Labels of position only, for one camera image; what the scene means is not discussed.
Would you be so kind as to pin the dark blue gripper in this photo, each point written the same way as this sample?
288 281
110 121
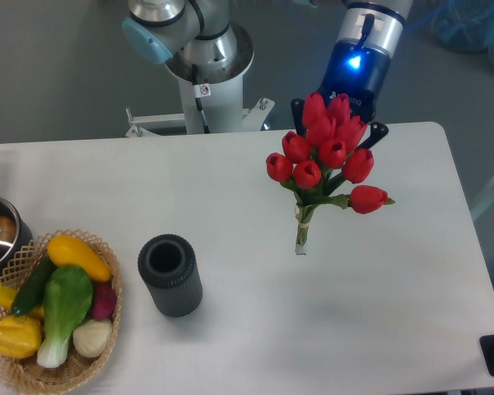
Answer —
358 72

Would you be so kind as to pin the red tulip bouquet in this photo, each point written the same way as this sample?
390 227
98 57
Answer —
325 166

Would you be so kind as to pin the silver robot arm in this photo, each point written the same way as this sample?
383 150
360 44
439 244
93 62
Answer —
208 47

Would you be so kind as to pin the blue plastic bag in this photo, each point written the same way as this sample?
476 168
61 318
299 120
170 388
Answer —
465 26

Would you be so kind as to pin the dark grey ribbed vase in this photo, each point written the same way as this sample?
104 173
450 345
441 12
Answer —
168 266

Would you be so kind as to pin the purple red radish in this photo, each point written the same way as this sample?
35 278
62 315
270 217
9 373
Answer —
103 302

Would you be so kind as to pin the yellow squash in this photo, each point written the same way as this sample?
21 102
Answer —
65 250

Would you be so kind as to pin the green bok choy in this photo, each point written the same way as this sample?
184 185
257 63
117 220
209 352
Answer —
67 299

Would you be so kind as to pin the white garlic bulb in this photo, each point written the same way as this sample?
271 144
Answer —
91 338

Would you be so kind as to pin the dark green cucumber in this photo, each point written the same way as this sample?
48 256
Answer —
31 293

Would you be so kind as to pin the woven wicker basket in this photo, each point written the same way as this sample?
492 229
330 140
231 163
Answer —
26 376

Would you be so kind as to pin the small yellow gourd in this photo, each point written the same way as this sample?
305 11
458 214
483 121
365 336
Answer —
8 294

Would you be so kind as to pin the yellow bell pepper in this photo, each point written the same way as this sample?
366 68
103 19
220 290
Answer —
20 337

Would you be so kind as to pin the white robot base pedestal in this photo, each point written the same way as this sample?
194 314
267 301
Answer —
206 108

